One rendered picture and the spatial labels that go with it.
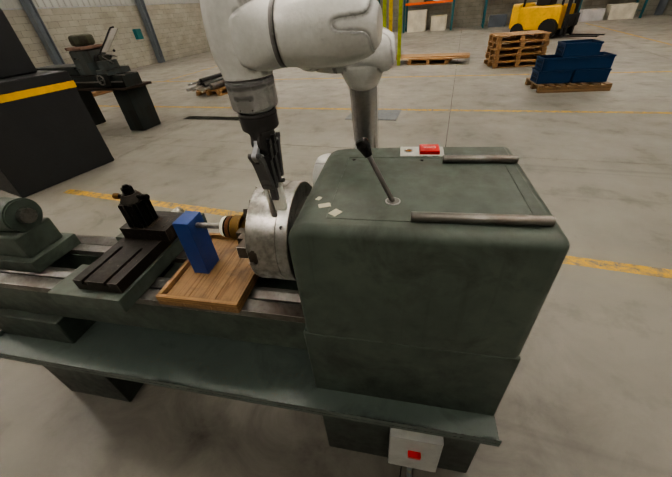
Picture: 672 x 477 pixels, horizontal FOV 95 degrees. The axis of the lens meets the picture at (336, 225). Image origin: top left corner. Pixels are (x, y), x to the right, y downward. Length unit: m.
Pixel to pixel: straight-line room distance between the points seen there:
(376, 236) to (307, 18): 0.41
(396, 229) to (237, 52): 0.44
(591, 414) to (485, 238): 1.49
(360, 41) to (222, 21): 0.21
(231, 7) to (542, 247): 0.69
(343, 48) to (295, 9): 0.09
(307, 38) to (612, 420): 2.01
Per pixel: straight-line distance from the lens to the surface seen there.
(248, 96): 0.61
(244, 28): 0.58
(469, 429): 1.23
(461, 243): 0.68
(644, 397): 2.27
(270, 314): 1.05
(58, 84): 5.56
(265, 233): 0.86
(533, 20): 16.19
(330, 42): 0.55
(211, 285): 1.19
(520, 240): 0.71
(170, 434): 2.01
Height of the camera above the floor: 1.65
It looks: 35 degrees down
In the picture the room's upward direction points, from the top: 5 degrees counter-clockwise
